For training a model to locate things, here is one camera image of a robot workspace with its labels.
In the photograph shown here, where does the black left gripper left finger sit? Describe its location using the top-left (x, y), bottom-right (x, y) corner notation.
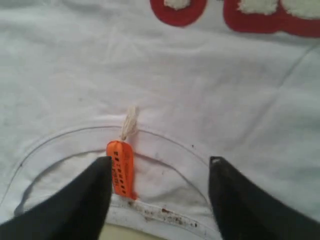
top-left (0, 156), bottom-right (112, 240)

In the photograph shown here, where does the orange neck label tag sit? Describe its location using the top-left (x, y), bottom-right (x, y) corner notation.
top-left (106, 106), bottom-right (138, 200)

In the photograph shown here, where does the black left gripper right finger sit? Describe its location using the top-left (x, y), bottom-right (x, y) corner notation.
top-left (208, 156), bottom-right (320, 240)

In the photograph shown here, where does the white t-shirt red lettering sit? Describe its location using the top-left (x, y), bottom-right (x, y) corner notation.
top-left (0, 0), bottom-right (320, 240)

